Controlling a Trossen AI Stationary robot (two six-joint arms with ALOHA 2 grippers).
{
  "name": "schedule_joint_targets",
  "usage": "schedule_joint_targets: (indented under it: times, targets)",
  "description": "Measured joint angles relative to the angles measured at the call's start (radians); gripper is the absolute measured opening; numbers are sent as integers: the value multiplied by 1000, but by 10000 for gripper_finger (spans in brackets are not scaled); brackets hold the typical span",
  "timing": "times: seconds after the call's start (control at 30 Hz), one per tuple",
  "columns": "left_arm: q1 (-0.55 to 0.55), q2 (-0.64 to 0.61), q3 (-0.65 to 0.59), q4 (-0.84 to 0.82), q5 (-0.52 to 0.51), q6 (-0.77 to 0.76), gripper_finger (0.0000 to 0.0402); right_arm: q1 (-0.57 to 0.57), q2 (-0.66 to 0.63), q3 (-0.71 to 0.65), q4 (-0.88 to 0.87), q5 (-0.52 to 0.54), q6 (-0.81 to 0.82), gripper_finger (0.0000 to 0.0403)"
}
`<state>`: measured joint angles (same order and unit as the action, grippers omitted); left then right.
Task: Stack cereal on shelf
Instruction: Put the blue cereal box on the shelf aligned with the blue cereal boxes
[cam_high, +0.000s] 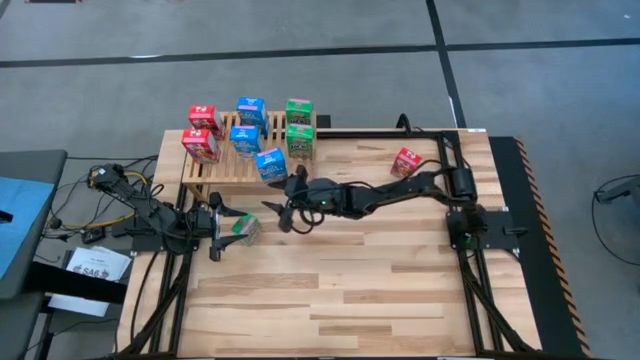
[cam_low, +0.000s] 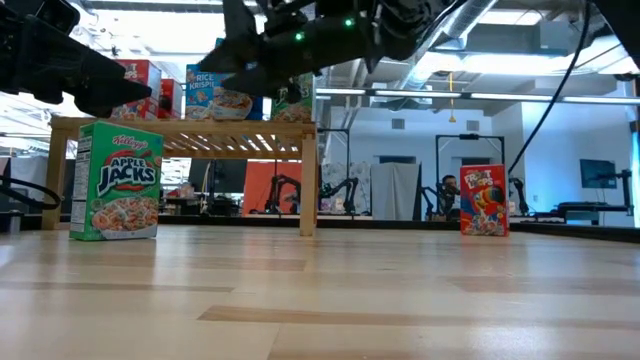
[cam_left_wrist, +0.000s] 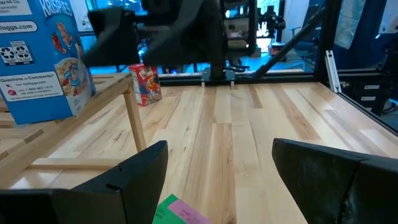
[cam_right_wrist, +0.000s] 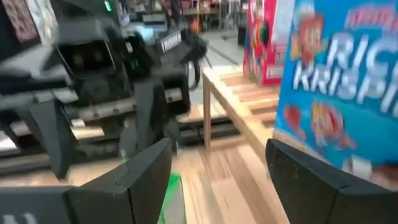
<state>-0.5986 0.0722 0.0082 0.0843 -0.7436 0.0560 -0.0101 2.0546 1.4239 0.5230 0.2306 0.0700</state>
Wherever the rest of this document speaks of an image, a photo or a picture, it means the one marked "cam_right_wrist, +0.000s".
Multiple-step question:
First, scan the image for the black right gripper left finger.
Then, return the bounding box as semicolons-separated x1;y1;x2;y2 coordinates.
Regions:
65;138;173;224

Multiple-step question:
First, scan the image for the blue Rice Krispies cereal box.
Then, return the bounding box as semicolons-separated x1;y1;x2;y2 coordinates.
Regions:
272;0;398;191

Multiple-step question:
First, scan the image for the black aluminium rig frame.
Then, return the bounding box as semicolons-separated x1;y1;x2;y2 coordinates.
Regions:
0;116;241;177

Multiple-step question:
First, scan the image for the wooden slatted shelf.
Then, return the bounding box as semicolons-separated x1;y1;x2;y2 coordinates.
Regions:
201;67;282;164

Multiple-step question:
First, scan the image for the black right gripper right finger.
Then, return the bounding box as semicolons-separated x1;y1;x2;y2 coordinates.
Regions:
266;139;348;224

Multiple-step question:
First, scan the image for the red Froot Loops cereal box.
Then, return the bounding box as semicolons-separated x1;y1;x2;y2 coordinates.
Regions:
242;0;295;87

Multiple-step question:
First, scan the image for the green Apple Jacks cereal box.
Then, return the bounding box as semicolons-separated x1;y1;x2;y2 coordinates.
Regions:
157;172;187;224

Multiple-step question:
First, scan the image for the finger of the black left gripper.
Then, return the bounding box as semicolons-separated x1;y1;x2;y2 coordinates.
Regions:
18;101;78;180
119;79;171;156

